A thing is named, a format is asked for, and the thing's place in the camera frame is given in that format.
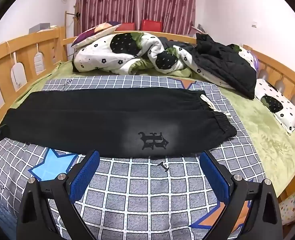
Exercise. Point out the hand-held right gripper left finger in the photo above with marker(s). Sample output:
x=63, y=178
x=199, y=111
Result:
x=87, y=172

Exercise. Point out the white wall socket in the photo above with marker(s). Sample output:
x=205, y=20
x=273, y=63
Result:
x=254, y=24

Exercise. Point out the grey box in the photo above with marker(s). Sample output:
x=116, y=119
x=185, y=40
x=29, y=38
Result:
x=41, y=27

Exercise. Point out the grey checked star blanket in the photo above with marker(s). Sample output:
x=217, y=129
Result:
x=142, y=195

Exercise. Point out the white strawberry print quilt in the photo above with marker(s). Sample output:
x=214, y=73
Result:
x=97, y=52

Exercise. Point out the purple patchwork pillow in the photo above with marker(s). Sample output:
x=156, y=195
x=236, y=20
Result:
x=87, y=33

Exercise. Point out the red striped curtain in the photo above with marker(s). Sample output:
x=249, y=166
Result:
x=137, y=2

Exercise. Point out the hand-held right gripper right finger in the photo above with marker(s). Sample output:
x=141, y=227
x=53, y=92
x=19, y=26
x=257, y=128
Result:
x=213, y=175

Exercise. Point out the strawberry print pillow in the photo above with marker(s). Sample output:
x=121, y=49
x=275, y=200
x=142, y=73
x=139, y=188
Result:
x=275, y=105

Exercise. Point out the wooden bed frame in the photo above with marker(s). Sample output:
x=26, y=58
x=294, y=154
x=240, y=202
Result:
x=25, y=45

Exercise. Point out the black padded jacket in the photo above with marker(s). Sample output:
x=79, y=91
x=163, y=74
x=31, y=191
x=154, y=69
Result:
x=225, y=62

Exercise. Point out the wooden clothes rack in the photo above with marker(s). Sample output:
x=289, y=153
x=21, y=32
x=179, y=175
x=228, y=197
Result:
x=67, y=25

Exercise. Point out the purple plush cushion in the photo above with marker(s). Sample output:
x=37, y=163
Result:
x=254, y=60

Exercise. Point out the green bed sheet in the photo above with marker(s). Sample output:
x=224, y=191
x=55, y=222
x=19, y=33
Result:
x=267, y=135

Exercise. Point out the black pants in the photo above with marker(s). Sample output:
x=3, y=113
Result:
x=87, y=120

